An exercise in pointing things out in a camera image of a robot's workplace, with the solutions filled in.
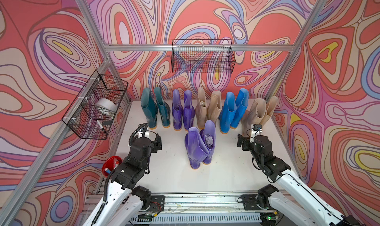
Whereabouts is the beige boot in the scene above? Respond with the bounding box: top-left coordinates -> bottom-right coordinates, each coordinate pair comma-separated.
260,96 -> 279,127
242,98 -> 268,137
196,87 -> 207,129
207,90 -> 222,124

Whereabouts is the blue boot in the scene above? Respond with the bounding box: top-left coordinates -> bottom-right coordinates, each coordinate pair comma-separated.
219,92 -> 237,134
230,88 -> 249,129

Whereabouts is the teal boot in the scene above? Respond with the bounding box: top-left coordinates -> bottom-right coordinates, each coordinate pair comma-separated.
141,87 -> 158,129
154,87 -> 171,128

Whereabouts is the dark purple boot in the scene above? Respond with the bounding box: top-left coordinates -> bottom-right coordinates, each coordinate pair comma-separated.
183,90 -> 195,131
172,89 -> 183,131

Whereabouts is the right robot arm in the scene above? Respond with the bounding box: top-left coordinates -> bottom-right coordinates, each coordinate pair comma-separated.
237,134 -> 361,226

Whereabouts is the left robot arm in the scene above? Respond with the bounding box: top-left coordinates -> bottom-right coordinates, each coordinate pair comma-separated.
83,133 -> 162,226

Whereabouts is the red cup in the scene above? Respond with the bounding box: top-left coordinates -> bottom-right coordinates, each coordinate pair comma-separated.
102,156 -> 122,177

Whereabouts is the white marker in basket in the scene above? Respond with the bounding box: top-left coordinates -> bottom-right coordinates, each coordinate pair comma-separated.
97,120 -> 113,132

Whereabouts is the white tape roll in basket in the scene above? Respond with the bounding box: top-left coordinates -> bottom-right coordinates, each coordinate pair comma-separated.
95,98 -> 117,113

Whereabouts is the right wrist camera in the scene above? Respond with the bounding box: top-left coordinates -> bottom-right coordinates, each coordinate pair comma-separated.
250,124 -> 262,142

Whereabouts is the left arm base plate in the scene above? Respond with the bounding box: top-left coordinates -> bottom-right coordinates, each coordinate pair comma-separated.
141,195 -> 165,214

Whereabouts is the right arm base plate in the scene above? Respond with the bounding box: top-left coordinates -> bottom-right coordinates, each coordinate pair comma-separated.
237,194 -> 275,211

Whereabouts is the black wire basket left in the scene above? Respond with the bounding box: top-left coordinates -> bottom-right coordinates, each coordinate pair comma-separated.
62,71 -> 128,140

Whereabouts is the black wire basket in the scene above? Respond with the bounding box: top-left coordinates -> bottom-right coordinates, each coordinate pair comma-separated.
171,38 -> 236,74
62,71 -> 128,140

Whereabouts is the black wire basket back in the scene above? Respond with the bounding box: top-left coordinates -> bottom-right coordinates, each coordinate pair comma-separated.
171,38 -> 236,74

